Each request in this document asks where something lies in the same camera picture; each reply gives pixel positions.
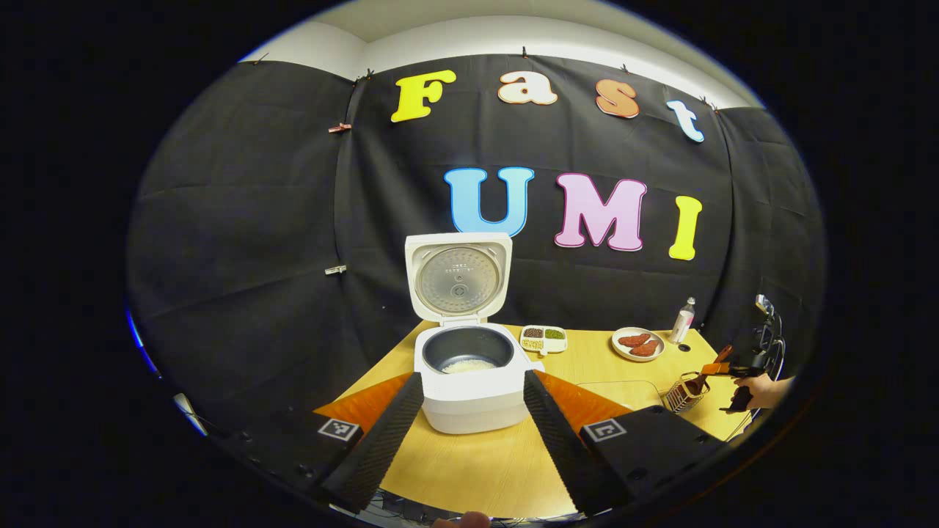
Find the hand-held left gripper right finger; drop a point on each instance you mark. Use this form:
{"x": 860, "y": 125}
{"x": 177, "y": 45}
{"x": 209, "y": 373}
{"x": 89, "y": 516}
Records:
{"x": 565, "y": 455}

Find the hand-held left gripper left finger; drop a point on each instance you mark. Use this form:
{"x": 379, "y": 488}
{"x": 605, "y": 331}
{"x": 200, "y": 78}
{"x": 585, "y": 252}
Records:
{"x": 374, "y": 455}

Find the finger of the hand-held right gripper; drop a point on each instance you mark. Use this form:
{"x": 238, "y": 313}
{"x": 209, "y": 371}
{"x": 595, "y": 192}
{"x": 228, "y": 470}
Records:
{"x": 715, "y": 369}

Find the brown wooden spoon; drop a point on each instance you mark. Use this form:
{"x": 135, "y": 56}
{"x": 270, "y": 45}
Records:
{"x": 695, "y": 385}

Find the white rice cooker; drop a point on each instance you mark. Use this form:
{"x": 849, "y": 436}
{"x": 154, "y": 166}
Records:
{"x": 469, "y": 411}

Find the white rice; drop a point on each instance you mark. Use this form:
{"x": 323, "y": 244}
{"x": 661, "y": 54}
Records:
{"x": 469, "y": 366}

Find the small clear bottle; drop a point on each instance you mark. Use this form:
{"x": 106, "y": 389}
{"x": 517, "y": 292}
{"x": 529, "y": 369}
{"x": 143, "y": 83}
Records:
{"x": 682, "y": 323}

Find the brown meat piece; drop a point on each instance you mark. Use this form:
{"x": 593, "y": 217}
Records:
{"x": 634, "y": 339}
{"x": 645, "y": 349}

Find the white plate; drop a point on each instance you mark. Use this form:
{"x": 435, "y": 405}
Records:
{"x": 618, "y": 350}

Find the white divided grain dish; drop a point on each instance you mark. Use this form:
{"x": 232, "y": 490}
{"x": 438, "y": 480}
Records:
{"x": 543, "y": 341}

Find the silver cloth clip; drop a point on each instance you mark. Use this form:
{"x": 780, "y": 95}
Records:
{"x": 336, "y": 270}

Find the red cloth clip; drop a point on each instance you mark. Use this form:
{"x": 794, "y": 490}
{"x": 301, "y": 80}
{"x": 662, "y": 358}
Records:
{"x": 340, "y": 127}

